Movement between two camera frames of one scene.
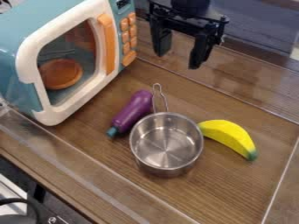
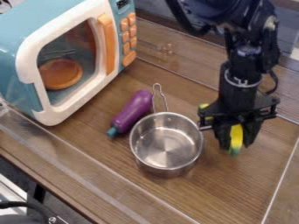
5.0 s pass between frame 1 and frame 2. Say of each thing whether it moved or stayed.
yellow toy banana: moved
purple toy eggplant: stayed
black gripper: moved
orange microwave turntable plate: stayed
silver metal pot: stayed
